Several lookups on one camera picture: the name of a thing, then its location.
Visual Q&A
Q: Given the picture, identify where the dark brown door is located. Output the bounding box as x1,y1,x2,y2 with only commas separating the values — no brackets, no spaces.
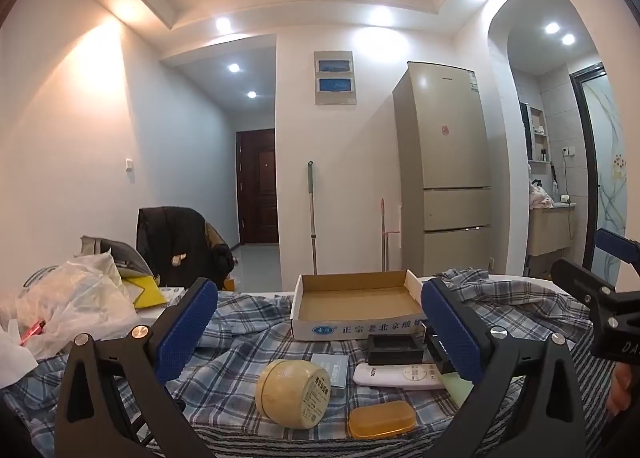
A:
235,128,280,247

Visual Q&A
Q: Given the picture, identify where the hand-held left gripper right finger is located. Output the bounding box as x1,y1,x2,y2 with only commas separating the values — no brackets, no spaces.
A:
420,277,588,458

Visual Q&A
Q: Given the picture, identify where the wall niche shelf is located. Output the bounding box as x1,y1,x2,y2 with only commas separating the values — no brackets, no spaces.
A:
528,106,549,165

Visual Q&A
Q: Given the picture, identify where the mop with green handle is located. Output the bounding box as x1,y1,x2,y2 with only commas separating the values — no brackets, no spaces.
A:
306,161,320,275

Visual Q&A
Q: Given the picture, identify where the yellow bag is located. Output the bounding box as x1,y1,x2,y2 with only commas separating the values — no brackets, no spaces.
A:
122,275,169,310

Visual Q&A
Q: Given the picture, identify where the wall electrical panel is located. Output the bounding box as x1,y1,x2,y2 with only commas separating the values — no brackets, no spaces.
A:
313,50,359,106

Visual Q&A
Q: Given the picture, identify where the small grey-blue box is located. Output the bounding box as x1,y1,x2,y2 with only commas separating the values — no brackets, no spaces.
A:
310,352,350,399

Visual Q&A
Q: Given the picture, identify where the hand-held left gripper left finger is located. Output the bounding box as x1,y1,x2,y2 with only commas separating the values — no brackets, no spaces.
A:
52,277,221,458

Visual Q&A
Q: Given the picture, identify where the black jacket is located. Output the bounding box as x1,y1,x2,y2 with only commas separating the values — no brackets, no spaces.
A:
136,206,236,291

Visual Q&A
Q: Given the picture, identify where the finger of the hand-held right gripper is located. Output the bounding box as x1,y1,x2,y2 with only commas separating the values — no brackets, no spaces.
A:
594,228,640,271
549,258,640,327

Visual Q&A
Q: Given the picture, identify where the roll of tape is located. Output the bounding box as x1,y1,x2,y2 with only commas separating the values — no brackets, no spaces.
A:
255,359,332,430

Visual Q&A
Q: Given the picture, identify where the beige vanity cabinet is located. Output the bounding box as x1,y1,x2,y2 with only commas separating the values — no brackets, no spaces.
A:
527,203,577,259

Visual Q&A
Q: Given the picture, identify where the orange soap box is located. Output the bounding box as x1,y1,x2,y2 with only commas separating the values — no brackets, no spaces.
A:
348,400,417,441

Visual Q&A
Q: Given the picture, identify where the beige refrigerator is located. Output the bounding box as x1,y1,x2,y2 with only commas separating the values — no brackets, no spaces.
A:
391,61,494,277

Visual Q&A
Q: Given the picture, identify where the person's right hand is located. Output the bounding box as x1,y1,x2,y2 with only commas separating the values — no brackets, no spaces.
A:
606,364,640,416

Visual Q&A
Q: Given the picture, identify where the white remote control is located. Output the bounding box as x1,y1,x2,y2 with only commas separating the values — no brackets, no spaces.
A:
353,362,449,392

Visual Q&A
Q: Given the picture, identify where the frosted glass door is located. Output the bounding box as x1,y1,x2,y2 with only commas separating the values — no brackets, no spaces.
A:
569,62,629,279

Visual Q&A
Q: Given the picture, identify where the shallow black tray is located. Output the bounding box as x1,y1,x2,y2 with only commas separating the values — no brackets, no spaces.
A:
366,333,426,367

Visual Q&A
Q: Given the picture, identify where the shallow cardboard box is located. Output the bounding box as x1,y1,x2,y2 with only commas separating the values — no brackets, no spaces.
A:
290,269,437,341

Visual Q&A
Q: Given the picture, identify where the pink cloth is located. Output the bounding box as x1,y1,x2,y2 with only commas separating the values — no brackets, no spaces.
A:
528,180,554,209

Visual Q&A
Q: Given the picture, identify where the clear plastic bag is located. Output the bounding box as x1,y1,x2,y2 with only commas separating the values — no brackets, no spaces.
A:
0,252,144,375

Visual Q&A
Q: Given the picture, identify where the white square box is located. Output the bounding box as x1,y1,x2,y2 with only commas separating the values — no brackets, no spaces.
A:
442,370,474,409

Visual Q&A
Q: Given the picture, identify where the grey striped cloth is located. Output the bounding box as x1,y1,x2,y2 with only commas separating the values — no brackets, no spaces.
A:
90,333,623,458

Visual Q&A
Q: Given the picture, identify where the grey bag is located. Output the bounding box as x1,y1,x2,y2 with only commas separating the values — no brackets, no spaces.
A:
74,235,154,279

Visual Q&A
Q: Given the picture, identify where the blue plaid shirt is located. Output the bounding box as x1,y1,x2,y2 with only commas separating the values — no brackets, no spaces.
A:
2,267,596,441

